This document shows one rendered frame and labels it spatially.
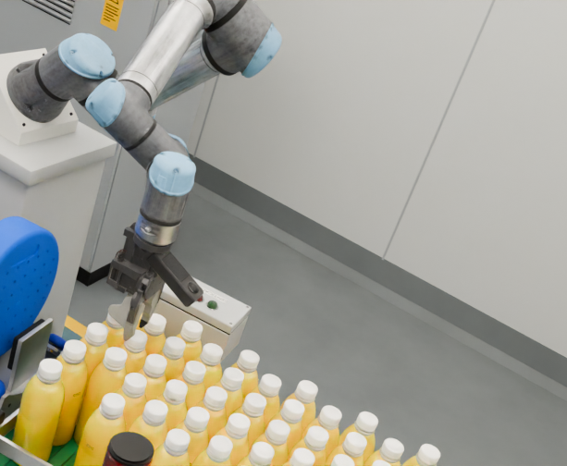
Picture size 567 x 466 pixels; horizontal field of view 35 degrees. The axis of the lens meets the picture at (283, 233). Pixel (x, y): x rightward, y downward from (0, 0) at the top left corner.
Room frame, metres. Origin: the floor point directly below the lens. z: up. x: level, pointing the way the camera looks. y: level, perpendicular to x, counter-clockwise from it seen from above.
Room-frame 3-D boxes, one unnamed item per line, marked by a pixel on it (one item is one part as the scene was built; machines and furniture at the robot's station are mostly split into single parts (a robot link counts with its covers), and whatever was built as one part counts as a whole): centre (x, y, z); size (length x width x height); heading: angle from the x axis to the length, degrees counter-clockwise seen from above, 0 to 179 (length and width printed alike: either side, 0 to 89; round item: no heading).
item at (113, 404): (1.21, 0.17, 1.10); 0.04 x 0.04 x 0.02
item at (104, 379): (1.33, 0.21, 1.00); 0.07 x 0.07 x 0.19
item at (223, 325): (1.63, 0.12, 1.05); 0.20 x 0.10 x 0.10; 77
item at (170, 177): (1.41, 0.21, 1.43); 0.09 x 0.08 x 0.11; 16
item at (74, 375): (1.31, 0.28, 1.00); 0.07 x 0.07 x 0.19
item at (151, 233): (1.40, 0.21, 1.35); 0.08 x 0.08 x 0.05
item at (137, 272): (1.41, 0.22, 1.27); 0.09 x 0.08 x 0.12; 77
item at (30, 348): (1.40, 0.38, 0.99); 0.10 x 0.02 x 0.12; 167
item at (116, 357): (1.33, 0.21, 1.10); 0.04 x 0.04 x 0.02
